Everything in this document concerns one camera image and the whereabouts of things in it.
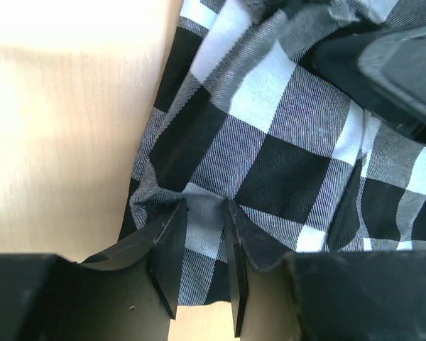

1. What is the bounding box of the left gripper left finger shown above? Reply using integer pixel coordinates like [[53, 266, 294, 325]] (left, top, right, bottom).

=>
[[82, 200, 187, 320]]

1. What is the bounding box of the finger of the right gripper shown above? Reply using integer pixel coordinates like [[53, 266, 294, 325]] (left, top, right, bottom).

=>
[[310, 23, 426, 144]]

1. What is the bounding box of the black white checkered shirt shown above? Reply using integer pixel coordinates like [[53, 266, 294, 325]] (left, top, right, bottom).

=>
[[121, 1, 426, 305]]

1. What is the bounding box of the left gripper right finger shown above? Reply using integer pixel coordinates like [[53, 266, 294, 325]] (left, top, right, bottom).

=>
[[225, 200, 291, 337]]

